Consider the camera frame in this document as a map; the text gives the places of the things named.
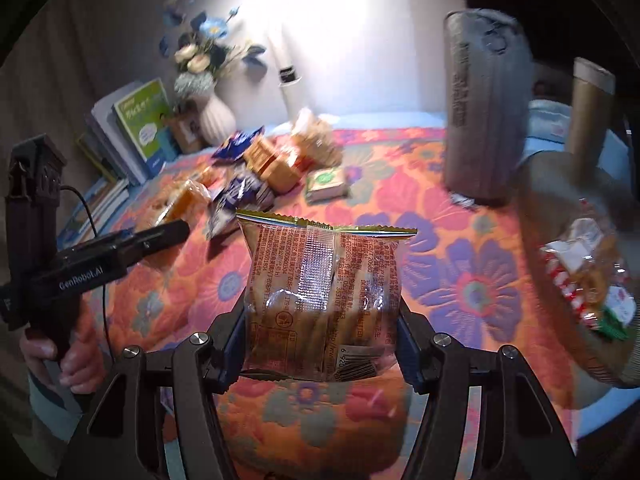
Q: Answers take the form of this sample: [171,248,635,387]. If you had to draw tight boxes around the clear round biscuit packet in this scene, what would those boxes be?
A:
[235,208,418,383]

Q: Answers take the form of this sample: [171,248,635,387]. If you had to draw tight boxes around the floral printed tablecloth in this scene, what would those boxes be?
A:
[60,127,583,480]

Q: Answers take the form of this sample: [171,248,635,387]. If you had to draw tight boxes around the green snack packet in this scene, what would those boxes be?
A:
[305,167,350,205]

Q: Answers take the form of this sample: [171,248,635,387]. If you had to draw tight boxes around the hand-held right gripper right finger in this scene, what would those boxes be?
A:
[394,300,583,480]

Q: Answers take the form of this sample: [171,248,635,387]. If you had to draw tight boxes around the white ribbed vase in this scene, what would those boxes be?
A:
[197,89,237,149]

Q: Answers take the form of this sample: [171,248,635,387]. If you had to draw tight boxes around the clear cracker packet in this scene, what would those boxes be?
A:
[544,214,628,308]

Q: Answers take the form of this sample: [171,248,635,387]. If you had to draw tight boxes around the red and white packet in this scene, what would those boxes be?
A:
[541,252,603,323]

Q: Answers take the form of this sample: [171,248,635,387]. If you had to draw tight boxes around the green book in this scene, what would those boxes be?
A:
[113,78,172,165]

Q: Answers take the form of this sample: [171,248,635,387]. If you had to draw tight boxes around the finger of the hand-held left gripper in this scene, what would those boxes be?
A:
[122,219,191,267]

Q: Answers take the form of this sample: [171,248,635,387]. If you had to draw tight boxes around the small dark blue packet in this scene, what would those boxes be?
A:
[211,126,265,162]

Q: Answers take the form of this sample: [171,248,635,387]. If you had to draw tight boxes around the stack of books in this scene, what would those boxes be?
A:
[60,81,151,243]

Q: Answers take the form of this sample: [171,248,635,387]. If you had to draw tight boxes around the orange cake packet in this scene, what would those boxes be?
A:
[147,179,212,228]

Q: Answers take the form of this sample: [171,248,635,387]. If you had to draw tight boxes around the brown cardboard tube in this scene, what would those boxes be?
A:
[564,57,617,163]

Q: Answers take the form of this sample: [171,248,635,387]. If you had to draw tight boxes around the black cable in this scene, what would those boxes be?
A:
[59,186,112,366]

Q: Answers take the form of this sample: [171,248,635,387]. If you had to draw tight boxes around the blue chip packet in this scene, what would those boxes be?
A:
[204,169,275,241]

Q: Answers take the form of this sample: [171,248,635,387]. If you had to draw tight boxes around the small green packet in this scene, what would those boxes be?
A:
[596,305,632,343]

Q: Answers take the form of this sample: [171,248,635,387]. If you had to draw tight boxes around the grey pencil case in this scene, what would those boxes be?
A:
[444,8,535,207]

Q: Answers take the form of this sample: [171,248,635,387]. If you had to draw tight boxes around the person's left hand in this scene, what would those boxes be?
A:
[20,305,98,397]

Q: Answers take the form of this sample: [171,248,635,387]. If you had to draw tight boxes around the brown bread package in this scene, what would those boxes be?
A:
[515,149,640,388]

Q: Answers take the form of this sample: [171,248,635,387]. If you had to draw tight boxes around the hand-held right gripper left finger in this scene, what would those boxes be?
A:
[60,310,247,480]

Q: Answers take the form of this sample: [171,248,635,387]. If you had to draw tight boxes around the yellow peanut packet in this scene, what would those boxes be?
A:
[289,107,345,170]

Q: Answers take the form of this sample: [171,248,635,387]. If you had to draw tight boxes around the brown biscuit packet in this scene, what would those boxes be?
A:
[262,151,304,194]
[243,137,280,177]

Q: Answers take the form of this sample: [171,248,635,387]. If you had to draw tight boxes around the white desk lamp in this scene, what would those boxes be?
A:
[239,0,307,113]

